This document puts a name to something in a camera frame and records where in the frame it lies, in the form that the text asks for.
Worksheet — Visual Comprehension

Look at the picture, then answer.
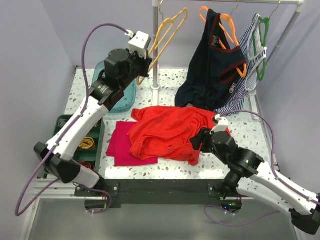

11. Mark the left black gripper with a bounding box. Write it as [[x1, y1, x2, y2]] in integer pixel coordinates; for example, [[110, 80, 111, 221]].
[[120, 48, 153, 90]]

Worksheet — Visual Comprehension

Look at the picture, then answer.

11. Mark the yellow hanger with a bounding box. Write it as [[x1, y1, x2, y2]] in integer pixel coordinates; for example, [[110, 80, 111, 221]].
[[147, 7, 189, 74]]

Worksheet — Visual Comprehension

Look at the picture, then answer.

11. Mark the red tank top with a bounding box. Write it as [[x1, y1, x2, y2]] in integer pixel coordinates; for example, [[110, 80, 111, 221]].
[[127, 106, 216, 166]]

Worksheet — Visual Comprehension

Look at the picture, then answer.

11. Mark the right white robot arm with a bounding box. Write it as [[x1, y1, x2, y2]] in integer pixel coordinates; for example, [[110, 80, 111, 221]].
[[190, 128, 320, 235]]

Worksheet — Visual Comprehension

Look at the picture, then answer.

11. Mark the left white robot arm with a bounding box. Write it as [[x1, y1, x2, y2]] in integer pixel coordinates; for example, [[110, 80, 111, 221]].
[[34, 49, 152, 196]]

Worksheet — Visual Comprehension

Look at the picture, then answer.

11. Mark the orange hanger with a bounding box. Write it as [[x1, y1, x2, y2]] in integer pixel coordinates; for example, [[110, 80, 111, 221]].
[[198, 0, 248, 78]]

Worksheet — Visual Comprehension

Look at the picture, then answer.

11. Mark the navy tank top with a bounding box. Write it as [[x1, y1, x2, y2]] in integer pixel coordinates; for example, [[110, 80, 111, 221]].
[[174, 9, 247, 112]]

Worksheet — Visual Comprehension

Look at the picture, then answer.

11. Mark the blue striped tank top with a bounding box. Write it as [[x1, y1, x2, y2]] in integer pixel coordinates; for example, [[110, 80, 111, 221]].
[[214, 29, 256, 115]]

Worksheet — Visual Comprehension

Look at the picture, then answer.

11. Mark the green hanger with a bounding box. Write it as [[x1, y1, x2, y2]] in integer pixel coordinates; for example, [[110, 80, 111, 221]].
[[252, 0, 281, 82]]

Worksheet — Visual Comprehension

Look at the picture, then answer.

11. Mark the white hanger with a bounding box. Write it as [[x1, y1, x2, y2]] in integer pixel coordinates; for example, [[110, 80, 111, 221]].
[[244, 16, 265, 93]]

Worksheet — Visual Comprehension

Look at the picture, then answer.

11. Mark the teal transparent plastic bin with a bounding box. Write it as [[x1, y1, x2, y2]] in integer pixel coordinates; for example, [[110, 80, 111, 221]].
[[91, 61, 137, 114]]

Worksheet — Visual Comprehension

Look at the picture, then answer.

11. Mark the white clothes rack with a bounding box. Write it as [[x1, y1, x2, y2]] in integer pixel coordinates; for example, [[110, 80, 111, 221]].
[[150, 0, 306, 120]]

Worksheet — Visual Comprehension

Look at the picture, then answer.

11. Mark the magenta folded cloth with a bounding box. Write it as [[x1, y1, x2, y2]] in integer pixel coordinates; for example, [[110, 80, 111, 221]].
[[106, 121, 158, 167]]

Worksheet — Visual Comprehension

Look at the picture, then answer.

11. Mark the green compartment tray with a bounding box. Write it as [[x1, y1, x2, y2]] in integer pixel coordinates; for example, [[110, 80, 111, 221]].
[[44, 114, 106, 178]]

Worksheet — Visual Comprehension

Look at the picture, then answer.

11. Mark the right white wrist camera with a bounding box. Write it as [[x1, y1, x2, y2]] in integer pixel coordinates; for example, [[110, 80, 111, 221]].
[[210, 114, 229, 134]]

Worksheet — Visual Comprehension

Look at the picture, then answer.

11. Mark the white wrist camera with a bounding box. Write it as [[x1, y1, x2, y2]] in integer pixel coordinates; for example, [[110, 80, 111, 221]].
[[210, 114, 229, 134], [126, 30, 152, 59]]

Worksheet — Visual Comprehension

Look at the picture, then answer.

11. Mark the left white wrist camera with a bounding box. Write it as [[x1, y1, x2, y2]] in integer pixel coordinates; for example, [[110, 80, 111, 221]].
[[126, 30, 152, 59]]

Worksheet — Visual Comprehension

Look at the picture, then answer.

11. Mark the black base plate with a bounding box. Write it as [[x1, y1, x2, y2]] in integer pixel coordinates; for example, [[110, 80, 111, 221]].
[[74, 178, 253, 209]]

